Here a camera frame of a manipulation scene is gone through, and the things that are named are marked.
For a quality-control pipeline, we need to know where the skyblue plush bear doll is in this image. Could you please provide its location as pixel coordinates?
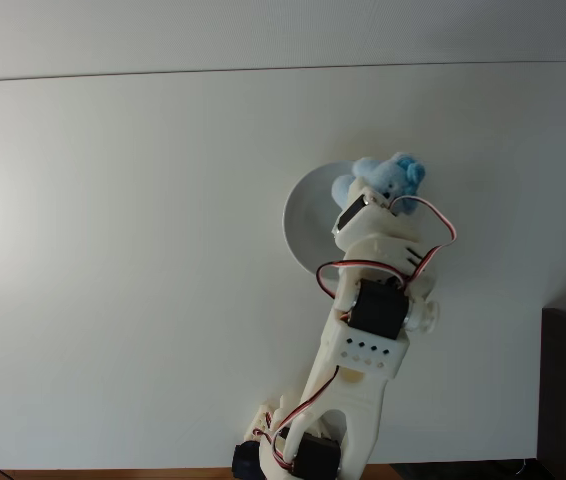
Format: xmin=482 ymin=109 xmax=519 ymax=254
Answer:
xmin=331 ymin=151 xmax=427 ymax=217

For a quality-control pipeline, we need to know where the white ceramic bowl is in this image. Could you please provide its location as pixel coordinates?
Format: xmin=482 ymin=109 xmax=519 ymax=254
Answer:
xmin=281 ymin=159 xmax=407 ymax=282

